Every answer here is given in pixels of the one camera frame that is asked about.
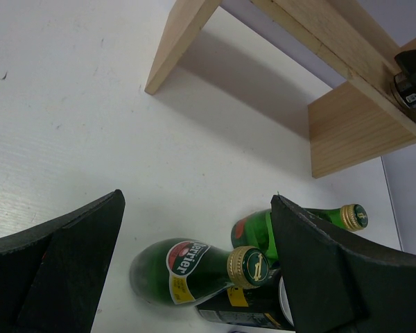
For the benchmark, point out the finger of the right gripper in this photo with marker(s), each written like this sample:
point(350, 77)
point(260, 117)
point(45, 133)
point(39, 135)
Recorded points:
point(406, 61)

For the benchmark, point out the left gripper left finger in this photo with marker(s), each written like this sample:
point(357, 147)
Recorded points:
point(52, 275)

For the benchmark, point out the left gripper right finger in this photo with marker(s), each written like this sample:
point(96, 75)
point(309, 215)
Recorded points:
point(337, 281)

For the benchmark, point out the dark black yellow can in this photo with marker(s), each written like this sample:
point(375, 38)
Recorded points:
point(404, 91)

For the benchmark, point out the black beverage can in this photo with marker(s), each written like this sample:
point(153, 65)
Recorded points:
point(258, 307)

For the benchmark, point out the green Perrier glass bottle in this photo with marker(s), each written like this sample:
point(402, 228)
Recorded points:
point(186, 272)

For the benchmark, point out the green bottle red label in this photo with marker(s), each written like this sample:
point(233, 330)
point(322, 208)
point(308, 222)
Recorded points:
point(256, 229)

